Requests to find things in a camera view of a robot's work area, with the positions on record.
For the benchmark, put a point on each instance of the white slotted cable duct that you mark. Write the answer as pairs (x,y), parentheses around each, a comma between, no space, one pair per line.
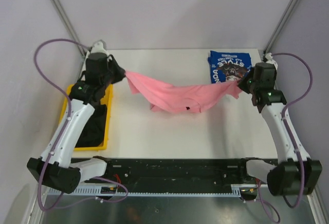
(167,190)

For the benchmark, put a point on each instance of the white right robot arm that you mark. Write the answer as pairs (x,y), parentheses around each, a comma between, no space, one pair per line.
(296,173)

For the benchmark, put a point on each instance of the black t-shirt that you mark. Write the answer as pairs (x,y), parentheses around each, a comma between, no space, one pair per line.
(93,132)

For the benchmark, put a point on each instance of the aluminium frame post left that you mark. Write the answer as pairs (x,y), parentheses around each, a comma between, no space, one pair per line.
(65,20)

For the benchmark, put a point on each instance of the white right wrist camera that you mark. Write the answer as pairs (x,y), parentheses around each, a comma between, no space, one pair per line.
(268,58)

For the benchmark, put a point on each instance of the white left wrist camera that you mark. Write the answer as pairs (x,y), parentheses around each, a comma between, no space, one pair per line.
(99,47)

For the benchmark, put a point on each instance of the aluminium frame post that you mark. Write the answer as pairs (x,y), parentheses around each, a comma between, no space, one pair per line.
(65,20)
(288,12)

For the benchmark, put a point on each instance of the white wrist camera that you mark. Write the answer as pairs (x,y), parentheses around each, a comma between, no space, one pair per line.
(268,58)
(99,47)

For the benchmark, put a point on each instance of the yellow plastic bin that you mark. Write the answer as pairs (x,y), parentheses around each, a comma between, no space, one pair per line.
(80,102)

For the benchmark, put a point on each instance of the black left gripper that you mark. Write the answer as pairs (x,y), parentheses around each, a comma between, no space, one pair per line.
(120,71)

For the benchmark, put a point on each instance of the folded blue printed t-shirt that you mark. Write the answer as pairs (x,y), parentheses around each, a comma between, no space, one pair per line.
(228,66)

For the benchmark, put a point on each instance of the aluminium side rail right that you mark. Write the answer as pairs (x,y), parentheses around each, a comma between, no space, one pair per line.
(277,118)

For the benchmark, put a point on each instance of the pink t-shirt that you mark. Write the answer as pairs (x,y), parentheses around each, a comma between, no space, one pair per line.
(163,96)

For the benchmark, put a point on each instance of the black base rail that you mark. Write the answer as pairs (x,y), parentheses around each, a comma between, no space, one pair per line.
(178,171)

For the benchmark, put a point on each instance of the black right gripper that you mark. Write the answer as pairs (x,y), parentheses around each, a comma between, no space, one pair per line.
(241,84)

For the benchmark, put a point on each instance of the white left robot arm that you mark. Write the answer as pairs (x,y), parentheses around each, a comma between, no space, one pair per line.
(54,168)

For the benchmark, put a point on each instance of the aluminium frame post right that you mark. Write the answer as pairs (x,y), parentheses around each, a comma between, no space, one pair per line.
(288,12)

